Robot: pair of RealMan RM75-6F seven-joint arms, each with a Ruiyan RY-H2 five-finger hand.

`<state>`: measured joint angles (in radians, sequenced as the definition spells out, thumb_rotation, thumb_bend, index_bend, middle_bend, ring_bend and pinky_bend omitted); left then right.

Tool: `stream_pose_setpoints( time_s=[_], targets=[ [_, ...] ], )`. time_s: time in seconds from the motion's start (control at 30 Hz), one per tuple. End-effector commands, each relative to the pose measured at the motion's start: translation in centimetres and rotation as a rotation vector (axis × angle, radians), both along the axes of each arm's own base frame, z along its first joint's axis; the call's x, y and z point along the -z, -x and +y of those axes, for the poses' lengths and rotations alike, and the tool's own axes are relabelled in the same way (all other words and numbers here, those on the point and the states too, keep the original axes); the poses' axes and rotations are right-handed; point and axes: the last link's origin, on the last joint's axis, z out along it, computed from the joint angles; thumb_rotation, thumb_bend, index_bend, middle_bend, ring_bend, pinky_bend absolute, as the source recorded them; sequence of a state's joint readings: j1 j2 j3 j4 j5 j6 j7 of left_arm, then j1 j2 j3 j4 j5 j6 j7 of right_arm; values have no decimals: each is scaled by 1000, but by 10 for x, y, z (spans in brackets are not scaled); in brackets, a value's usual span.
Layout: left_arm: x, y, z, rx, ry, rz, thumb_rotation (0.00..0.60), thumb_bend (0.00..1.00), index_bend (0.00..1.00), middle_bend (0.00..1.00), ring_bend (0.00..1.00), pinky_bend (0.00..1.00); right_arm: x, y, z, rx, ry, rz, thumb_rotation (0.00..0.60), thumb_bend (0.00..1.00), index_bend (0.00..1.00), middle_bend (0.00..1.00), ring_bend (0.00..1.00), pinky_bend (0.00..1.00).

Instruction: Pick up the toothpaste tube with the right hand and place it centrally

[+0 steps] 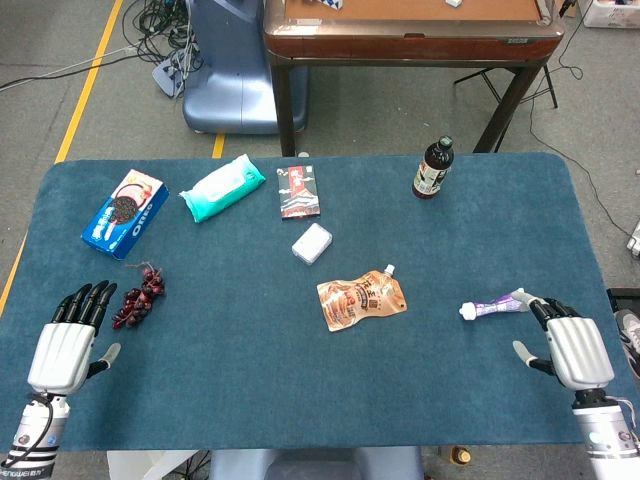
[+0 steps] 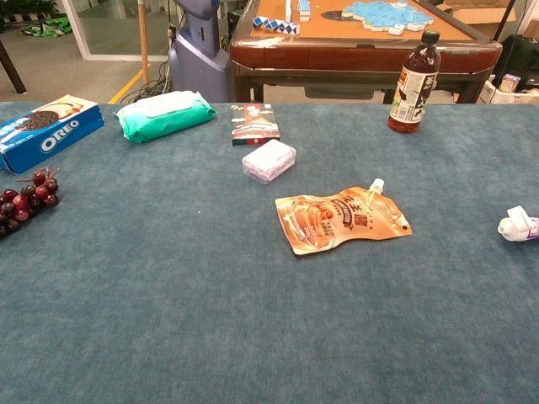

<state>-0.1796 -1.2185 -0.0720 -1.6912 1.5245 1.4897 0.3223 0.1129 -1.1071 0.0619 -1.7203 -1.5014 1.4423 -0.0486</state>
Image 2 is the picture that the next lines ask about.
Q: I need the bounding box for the small white purple tube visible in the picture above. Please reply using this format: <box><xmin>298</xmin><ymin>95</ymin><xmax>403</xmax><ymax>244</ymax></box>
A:
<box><xmin>497</xmin><ymin>205</ymin><xmax>539</xmax><ymax>242</ymax></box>

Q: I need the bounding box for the brown wooden mahjong table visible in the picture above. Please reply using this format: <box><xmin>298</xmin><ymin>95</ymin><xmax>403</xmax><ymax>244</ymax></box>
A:
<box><xmin>228</xmin><ymin>0</ymin><xmax>504</xmax><ymax>104</ymax></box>

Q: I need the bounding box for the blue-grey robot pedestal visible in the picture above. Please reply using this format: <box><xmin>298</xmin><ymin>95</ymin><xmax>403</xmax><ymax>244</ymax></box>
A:
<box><xmin>168</xmin><ymin>0</ymin><xmax>232</xmax><ymax>93</ymax></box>

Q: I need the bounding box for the black floor cable tangle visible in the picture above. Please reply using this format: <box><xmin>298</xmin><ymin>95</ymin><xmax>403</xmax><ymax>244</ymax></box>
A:
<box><xmin>121</xmin><ymin>62</ymin><xmax>173</xmax><ymax>104</ymax></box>

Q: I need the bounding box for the brown tea bottle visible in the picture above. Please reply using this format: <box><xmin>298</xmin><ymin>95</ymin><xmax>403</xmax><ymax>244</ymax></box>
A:
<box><xmin>387</xmin><ymin>29</ymin><xmax>442</xmax><ymax>135</ymax></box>

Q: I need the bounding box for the dark chocolate bar packet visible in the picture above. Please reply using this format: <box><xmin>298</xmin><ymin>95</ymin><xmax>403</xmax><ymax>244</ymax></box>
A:
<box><xmin>230</xmin><ymin>103</ymin><xmax>281</xmax><ymax>147</ymax></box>

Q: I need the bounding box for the small white box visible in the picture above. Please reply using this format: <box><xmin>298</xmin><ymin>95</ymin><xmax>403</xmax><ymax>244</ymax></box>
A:
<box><xmin>241</xmin><ymin>139</ymin><xmax>297</xmax><ymax>186</ymax></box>

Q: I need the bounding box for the green cloth heap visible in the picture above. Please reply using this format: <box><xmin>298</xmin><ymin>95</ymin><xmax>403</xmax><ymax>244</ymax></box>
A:
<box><xmin>20</xmin><ymin>16</ymin><xmax>72</xmax><ymax>38</ymax></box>

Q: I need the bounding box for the white plastic basket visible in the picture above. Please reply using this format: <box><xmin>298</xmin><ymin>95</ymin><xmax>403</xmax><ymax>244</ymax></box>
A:
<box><xmin>479</xmin><ymin>75</ymin><xmax>539</xmax><ymax>105</ymax></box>

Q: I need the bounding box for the blue felt table cover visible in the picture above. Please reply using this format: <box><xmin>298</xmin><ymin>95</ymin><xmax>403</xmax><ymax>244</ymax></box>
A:
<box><xmin>0</xmin><ymin>102</ymin><xmax>539</xmax><ymax>404</ymax></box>

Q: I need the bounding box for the small purple white carton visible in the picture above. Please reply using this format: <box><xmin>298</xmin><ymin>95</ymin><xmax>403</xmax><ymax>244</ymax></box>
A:
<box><xmin>499</xmin><ymin>73</ymin><xmax>522</xmax><ymax>93</ymax></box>

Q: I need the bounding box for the blue mahjong tile cluster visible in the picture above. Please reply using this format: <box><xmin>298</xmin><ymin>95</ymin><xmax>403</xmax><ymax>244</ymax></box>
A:
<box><xmin>340</xmin><ymin>0</ymin><xmax>435</xmax><ymax>36</ymax></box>

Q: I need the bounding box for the blue white snake puzzle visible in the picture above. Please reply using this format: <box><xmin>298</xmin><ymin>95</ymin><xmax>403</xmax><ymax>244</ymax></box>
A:
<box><xmin>252</xmin><ymin>16</ymin><xmax>301</xmax><ymax>36</ymax></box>

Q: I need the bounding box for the cardboard box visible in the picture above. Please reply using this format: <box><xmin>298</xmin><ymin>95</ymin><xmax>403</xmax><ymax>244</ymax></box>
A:
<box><xmin>437</xmin><ymin>0</ymin><xmax>517</xmax><ymax>30</ymax></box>

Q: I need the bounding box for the blue Oreo cookie box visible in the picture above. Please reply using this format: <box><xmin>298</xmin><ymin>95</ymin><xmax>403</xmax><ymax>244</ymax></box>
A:
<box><xmin>0</xmin><ymin>94</ymin><xmax>106</xmax><ymax>176</ymax></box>

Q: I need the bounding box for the green wet wipes pack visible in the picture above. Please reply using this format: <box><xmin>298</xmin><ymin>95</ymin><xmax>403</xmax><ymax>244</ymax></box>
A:
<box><xmin>114</xmin><ymin>90</ymin><xmax>218</xmax><ymax>145</ymax></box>

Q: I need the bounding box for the wooden pole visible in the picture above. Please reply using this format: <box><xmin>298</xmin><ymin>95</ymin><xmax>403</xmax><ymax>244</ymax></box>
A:
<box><xmin>137</xmin><ymin>0</ymin><xmax>151</xmax><ymax>85</ymax></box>

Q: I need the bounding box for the orange spouted sauce pouch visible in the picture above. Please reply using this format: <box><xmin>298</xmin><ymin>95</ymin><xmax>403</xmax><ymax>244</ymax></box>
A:
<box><xmin>275</xmin><ymin>178</ymin><xmax>414</xmax><ymax>257</ymax></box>

